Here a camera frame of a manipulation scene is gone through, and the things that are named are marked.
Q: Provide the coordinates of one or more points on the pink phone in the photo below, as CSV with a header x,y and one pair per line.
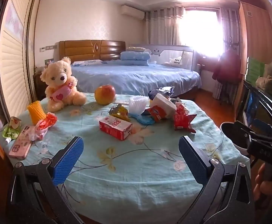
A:
x,y
21,144

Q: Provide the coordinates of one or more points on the white blue printed pillow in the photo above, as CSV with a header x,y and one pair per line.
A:
x,y
89,63

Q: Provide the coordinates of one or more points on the silver blue foil wrapper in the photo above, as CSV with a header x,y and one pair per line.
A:
x,y
164,90

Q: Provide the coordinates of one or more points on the grey patterned curtain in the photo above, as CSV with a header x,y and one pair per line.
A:
x,y
229,28
164,25

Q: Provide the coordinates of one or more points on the bed with blue sheet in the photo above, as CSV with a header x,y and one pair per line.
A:
x,y
136,79

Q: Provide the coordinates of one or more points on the folded blue quilt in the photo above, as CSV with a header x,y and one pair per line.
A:
x,y
134,58

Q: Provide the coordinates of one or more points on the wall switch panel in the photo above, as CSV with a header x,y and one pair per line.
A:
x,y
48,47

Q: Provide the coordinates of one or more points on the black glossy cabinet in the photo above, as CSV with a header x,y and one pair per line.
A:
x,y
250,102

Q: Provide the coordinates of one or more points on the stack of green boxes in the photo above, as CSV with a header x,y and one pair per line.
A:
x,y
255,68

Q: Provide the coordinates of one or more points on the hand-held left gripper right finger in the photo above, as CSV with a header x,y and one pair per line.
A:
x,y
194,161

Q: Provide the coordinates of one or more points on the orange-red plastic wrapper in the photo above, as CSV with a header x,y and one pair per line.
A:
x,y
44,123

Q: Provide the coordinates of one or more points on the louvred wardrobe door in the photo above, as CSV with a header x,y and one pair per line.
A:
x,y
12,63

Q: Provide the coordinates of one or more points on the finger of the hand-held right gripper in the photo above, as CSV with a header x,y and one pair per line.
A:
x,y
255,138
255,128

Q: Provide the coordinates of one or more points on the yellow foam fruit net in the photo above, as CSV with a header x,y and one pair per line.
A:
x,y
36,113

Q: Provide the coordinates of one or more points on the brown plush toy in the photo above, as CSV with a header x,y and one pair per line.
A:
x,y
266,84

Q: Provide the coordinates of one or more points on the cream teddy bear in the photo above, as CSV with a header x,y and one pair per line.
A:
x,y
61,81

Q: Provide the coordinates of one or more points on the red blue snack wrapper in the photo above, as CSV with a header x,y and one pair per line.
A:
x,y
157,114

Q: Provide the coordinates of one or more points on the white foam fruit net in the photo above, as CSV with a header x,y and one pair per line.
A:
x,y
137,105

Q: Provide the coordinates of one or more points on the gold snack wrapper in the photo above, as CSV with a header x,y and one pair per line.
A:
x,y
119,113

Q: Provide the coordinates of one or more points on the black trash bin white rim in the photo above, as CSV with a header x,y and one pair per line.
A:
x,y
229,133

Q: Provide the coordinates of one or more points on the person's right hand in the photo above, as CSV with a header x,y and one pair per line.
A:
x,y
266,191

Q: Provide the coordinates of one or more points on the white air conditioner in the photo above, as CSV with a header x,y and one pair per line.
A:
x,y
132,12

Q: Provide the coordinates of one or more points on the small photo frame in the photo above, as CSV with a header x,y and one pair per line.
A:
x,y
49,62

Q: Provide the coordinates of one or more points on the dark coat stand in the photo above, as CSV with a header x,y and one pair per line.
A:
x,y
231,43

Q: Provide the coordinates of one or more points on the red white carton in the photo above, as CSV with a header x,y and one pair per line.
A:
x,y
114,128

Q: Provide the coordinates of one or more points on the wooden headboard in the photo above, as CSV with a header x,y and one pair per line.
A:
x,y
86,50

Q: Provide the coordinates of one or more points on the dark red jacket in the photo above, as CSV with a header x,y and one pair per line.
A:
x,y
227,67

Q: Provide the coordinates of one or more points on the dark wooden nightstand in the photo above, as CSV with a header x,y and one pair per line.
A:
x,y
39,86

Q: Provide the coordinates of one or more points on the green squeeze pouch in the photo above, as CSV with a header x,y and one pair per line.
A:
x,y
12,129

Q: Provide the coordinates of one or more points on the red white snack wrapper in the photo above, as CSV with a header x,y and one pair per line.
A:
x,y
181,121

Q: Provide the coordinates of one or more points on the tall wooden wardrobe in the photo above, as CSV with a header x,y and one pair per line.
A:
x,y
257,32

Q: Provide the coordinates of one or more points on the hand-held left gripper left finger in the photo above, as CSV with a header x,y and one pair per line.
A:
x,y
68,158

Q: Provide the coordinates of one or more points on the blue drink pouch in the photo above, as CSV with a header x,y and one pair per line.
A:
x,y
143,119

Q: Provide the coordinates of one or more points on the red yellow apple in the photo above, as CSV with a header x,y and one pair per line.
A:
x,y
105,95

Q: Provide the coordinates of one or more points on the small yellow pillow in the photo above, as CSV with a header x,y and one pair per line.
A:
x,y
136,49

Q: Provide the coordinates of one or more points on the teal floral tablecloth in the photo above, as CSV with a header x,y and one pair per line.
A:
x,y
126,168

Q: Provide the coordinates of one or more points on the white foam block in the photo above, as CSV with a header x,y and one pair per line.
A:
x,y
161,101

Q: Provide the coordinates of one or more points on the grey bed guard rail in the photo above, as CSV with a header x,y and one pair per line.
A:
x,y
164,53

